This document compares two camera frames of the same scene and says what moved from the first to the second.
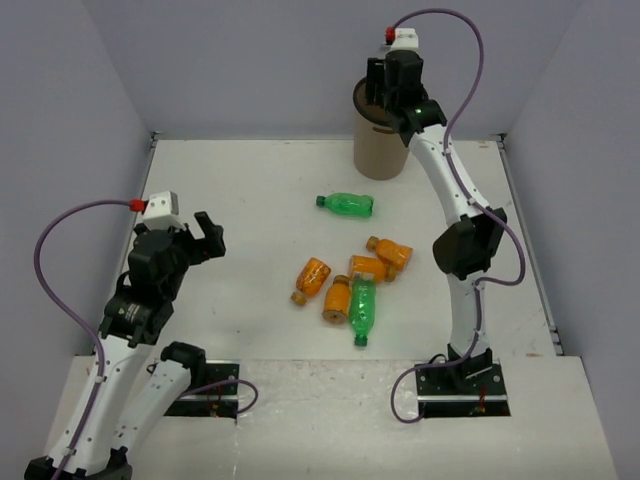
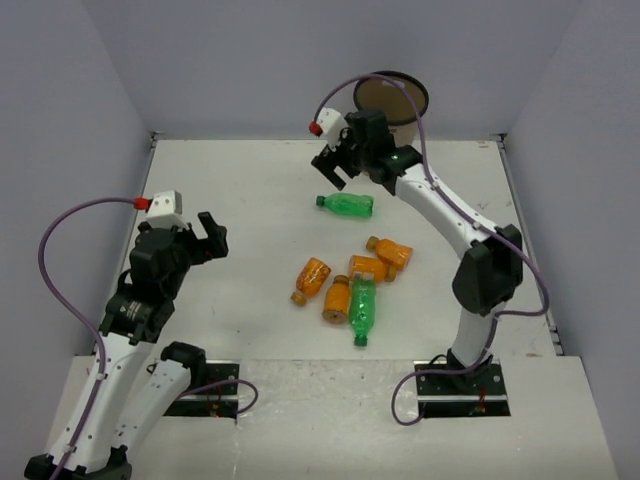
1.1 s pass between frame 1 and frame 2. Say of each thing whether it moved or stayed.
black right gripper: moved
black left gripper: stayed
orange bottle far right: stayed
